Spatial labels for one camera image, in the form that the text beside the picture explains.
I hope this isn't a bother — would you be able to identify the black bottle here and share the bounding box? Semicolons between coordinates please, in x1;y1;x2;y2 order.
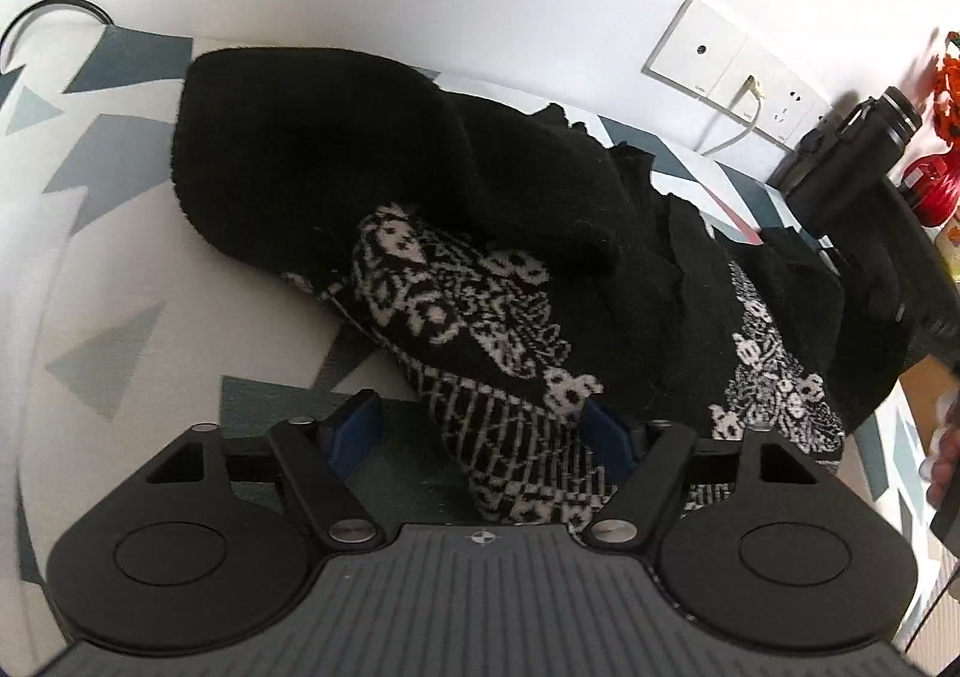
766;86;923;228

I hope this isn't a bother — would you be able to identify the red ornament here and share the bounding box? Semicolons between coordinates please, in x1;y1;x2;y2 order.
900;28;960;228

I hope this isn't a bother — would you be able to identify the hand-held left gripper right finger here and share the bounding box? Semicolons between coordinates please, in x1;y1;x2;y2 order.
581;398;815;550

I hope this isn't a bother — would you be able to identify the black white patterned knit sweater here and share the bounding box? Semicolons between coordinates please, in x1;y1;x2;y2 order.
171;47;912;528

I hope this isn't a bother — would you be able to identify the white cable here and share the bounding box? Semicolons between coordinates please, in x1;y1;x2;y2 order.
701;73;766;157

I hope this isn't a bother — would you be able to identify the white wall socket panel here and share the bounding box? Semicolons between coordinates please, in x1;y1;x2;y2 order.
646;0;833;149

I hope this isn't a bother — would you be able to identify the person's right hand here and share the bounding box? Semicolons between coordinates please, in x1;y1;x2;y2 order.
924;388;960;509

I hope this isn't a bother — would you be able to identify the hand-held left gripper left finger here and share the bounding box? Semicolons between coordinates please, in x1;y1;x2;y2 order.
142;388;387;549

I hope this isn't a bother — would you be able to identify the black cable loop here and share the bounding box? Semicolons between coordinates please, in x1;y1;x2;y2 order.
0;0;113;49

